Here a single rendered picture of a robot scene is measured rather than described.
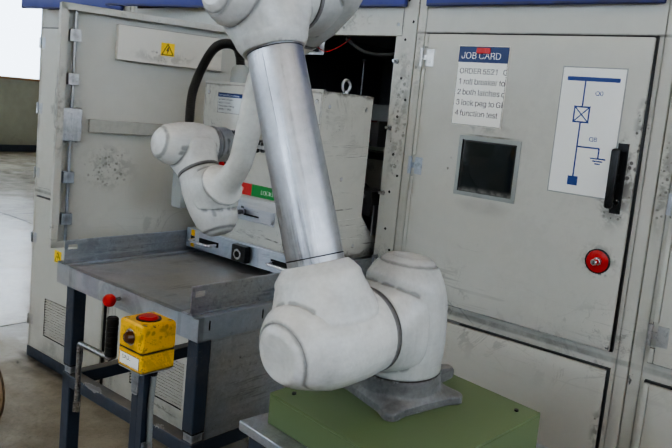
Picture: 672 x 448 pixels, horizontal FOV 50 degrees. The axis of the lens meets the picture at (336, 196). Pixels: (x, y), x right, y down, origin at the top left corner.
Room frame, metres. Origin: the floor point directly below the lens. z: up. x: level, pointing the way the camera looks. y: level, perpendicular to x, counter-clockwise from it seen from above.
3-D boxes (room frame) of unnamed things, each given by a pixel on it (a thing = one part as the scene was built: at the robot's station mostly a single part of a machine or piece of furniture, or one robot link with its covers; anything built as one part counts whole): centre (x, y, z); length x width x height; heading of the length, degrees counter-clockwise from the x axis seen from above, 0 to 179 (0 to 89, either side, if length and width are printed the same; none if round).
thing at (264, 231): (2.12, 0.25, 1.15); 0.48 x 0.01 x 0.48; 50
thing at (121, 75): (2.38, 0.61, 1.21); 0.63 x 0.07 x 0.74; 124
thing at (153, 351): (1.40, 0.35, 0.85); 0.08 x 0.08 x 0.10; 51
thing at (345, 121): (2.31, 0.09, 1.15); 0.51 x 0.50 x 0.48; 140
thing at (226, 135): (1.82, 0.31, 1.23); 0.09 x 0.06 x 0.09; 51
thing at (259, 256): (2.13, 0.24, 0.90); 0.54 x 0.05 x 0.06; 50
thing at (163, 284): (2.05, 0.30, 0.82); 0.68 x 0.62 x 0.06; 141
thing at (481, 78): (1.92, -0.35, 1.44); 0.15 x 0.01 x 0.21; 51
